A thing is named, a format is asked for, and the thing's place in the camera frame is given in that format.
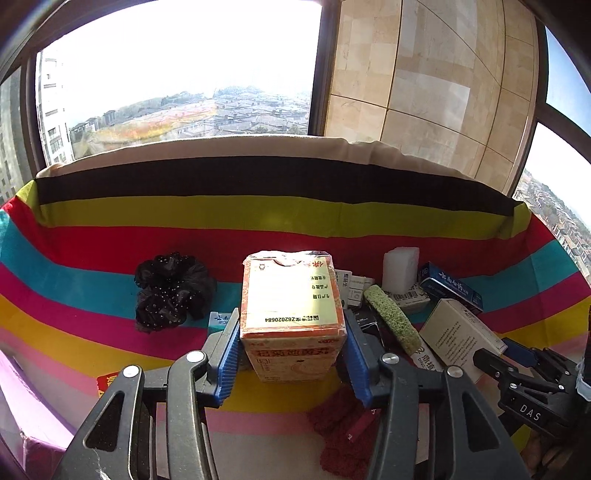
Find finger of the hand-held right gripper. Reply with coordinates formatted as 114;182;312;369
501;338;578;376
472;349;557;400

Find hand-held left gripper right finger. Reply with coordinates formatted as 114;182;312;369
338;310;532;480

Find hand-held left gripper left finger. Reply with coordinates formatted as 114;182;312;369
51;308;242;480

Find tan cardboard medicine box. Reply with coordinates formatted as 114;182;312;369
239;250;348;383

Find small teal white box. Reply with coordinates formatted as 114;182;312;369
207;311;232;339

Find large white printed box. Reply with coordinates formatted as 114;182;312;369
419;298;507;385

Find black glossy box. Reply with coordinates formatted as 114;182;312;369
355;306;385;344

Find green speckled sponge stick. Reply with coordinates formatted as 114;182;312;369
363;284;424;357

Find red fuzzy cloth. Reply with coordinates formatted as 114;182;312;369
307;387;385;478

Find white box with green print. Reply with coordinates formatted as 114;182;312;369
406;342;445;371

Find small white label box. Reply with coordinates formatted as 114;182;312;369
333;269;376;309

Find white barcode box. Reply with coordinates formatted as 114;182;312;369
392;283;431;311

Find dark blue box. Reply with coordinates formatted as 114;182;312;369
417;261;484;313

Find black beaded scrunchie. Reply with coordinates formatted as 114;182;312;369
134;252;218;333

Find white foam block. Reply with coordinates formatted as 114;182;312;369
382;246;420;295

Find red printed packet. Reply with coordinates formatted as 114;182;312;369
96;373;119;398

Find rainbow striped cloth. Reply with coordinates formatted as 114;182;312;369
0;157;591;476

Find purple cloth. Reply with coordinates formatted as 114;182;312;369
0;348;77;469

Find dark brown window frame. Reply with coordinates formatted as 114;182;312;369
0;0;591;204

